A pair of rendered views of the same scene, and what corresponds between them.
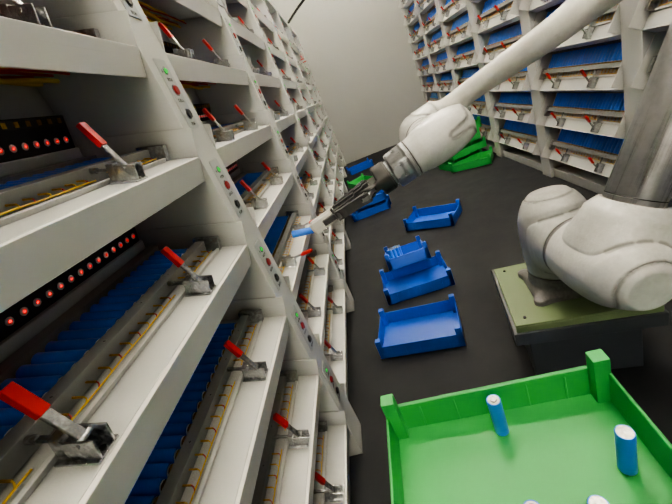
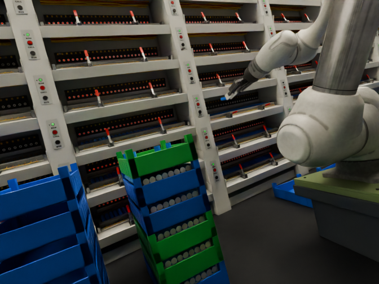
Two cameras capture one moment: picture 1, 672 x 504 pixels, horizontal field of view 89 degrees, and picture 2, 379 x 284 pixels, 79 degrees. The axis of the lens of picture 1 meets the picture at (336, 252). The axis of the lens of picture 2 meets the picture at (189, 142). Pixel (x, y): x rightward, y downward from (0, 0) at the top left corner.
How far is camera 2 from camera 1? 0.90 m
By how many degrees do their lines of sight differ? 55
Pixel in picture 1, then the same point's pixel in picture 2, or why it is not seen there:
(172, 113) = (174, 44)
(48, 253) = (109, 70)
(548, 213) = not seen: hidden behind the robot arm
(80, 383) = (112, 101)
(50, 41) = (135, 28)
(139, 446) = (107, 111)
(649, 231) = (304, 106)
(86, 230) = (120, 69)
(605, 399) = (190, 158)
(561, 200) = not seen: hidden behind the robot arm
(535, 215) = not seen: hidden behind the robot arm
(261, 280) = (190, 109)
